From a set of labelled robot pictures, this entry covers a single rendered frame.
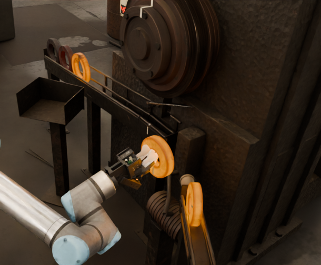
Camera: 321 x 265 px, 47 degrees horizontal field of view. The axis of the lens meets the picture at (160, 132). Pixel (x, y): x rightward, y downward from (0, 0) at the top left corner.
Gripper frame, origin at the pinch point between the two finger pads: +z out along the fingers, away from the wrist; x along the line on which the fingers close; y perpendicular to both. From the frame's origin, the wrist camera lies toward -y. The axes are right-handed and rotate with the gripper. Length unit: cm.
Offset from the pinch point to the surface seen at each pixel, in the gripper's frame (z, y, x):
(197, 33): 30.7, 29.5, 10.4
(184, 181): 6.6, -18.0, -5.3
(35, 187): -38, -78, 92
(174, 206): 1.3, -33.1, -3.3
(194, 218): -3.9, -12.2, -22.9
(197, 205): -1.1, -8.5, -21.7
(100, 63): 84, -117, 229
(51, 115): -14, -23, 76
